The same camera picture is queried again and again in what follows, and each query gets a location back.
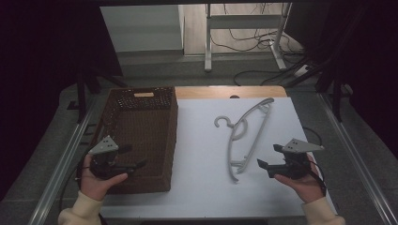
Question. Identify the person's right hand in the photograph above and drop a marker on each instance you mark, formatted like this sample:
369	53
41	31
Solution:
308	189

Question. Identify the brown wicker basket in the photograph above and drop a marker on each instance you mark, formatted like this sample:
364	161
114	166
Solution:
147	131

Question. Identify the white power strip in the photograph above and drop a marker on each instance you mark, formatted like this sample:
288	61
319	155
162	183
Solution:
301	70

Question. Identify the person's left hand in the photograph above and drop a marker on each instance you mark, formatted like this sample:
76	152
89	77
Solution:
94	186

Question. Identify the white table mat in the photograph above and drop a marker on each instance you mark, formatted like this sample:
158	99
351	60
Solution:
203	156

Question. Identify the white metal desk frame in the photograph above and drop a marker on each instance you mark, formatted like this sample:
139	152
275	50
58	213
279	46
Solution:
244	22

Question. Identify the aluminium rail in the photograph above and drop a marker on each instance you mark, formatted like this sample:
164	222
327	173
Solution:
62	165
353	150

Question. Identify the black metal stand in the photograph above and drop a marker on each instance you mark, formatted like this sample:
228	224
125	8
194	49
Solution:
82	93
337	100

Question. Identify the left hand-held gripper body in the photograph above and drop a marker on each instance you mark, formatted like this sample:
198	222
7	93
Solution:
103	146

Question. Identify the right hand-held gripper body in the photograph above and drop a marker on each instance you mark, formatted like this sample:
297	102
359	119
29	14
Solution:
300	146

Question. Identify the grey plastic clothes hanger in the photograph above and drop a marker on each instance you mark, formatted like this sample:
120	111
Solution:
248	125

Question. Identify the white cabinet panel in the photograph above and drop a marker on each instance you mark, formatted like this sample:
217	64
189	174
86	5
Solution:
140	28

